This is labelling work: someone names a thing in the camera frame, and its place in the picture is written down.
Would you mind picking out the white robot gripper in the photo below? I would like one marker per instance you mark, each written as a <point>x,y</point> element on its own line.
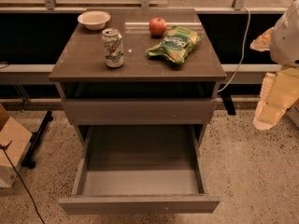
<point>286,42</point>

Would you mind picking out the green rice chip bag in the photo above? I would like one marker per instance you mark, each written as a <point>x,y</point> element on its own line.
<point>178,43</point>

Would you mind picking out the grey drawer cabinet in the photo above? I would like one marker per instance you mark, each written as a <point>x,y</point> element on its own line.
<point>81,72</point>

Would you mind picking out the closed grey upper drawer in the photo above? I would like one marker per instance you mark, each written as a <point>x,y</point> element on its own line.
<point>138,112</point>

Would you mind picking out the open grey bottom drawer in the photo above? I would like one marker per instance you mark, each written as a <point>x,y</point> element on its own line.
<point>152,169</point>

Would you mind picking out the cardboard box right edge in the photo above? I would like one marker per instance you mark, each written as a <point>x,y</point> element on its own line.
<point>293,113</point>

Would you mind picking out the black stand foot right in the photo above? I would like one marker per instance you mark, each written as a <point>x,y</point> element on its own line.
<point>227,100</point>

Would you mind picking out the black stand foot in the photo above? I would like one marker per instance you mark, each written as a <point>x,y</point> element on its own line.
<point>34,142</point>
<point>227,100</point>

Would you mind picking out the red apple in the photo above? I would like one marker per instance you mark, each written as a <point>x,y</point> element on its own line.
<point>157,26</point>

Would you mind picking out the green white soda can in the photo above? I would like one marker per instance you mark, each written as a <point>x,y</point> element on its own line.
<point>113,47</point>

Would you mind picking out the white paper bowl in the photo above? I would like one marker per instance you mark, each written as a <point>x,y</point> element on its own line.
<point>94,20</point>

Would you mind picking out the black stand foot left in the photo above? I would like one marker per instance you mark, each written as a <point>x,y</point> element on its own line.
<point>34,142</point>

